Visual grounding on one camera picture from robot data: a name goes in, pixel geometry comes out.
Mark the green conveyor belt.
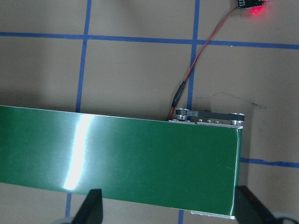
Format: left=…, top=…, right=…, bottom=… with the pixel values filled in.
left=0, top=105, right=246, bottom=221

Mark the small controller circuit board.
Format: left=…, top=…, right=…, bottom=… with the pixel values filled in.
left=233, top=0, right=270, bottom=11

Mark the red conveyor power cable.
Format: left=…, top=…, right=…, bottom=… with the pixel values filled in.
left=167, top=6, right=239, bottom=122

